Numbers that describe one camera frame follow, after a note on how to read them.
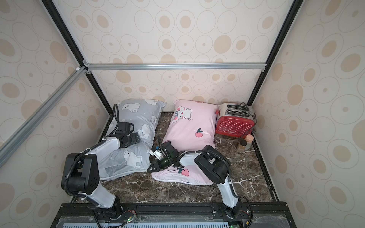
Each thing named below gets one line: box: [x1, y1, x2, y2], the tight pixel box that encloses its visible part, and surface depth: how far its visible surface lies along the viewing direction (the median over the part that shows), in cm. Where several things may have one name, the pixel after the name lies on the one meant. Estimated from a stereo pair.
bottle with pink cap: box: [244, 133, 255, 151], surface depth 94 cm
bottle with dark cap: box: [236, 139, 248, 153], surface depth 92 cm
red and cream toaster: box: [215, 102, 257, 138], surface depth 99 cm
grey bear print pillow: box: [98, 99, 166, 181], surface depth 89 cm
